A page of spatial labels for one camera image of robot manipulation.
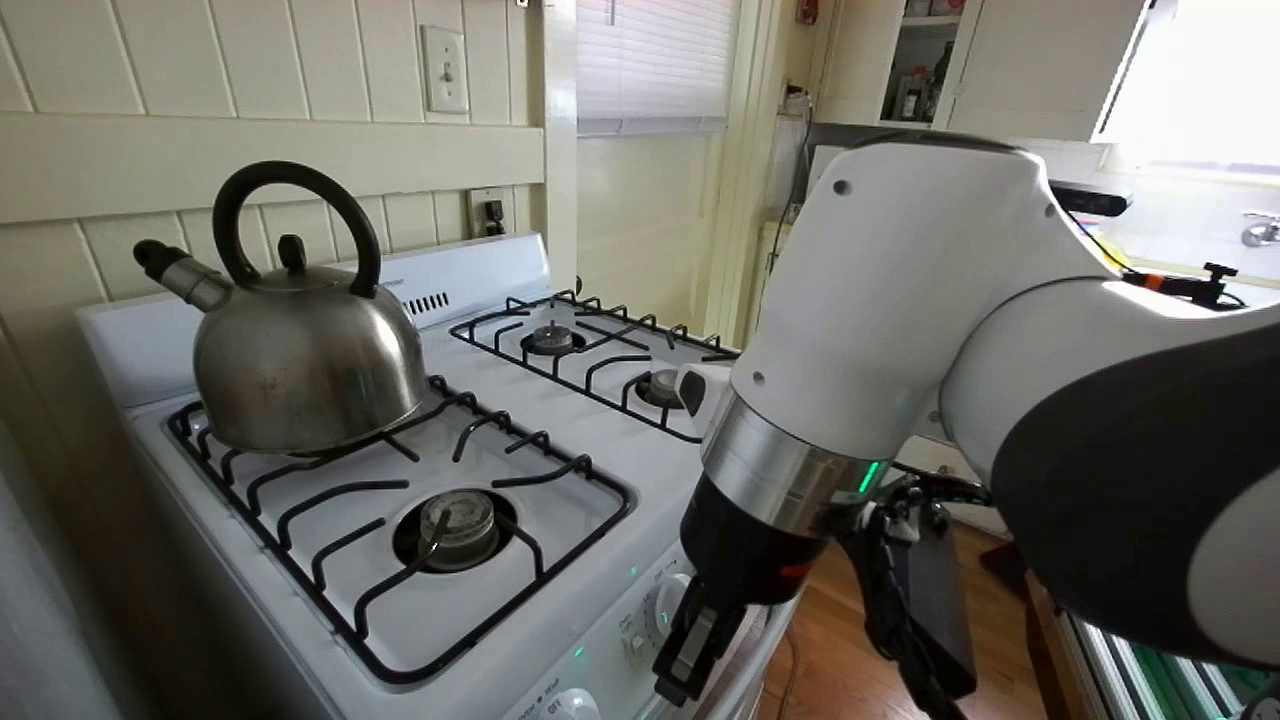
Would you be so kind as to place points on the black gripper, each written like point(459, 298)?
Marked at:
point(739, 561)

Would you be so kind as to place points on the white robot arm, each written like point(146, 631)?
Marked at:
point(939, 327)

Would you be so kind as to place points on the white stove knob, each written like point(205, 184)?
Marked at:
point(661, 604)
point(575, 707)

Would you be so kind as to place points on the white gas stove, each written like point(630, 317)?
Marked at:
point(585, 631)

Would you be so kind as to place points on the right black burner grate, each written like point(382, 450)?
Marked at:
point(600, 353)

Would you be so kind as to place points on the black burner grate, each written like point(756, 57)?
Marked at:
point(600, 353)
point(417, 540)

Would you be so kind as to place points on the left black burner grate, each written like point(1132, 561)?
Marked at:
point(417, 540)

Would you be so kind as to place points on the stainless steel kettle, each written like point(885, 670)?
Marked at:
point(301, 356)

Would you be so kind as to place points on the white upper cabinet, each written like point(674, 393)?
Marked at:
point(1026, 70)

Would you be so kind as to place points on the wall power outlet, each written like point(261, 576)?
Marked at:
point(490, 216)

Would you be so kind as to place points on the white wall light switch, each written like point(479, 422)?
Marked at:
point(444, 76)

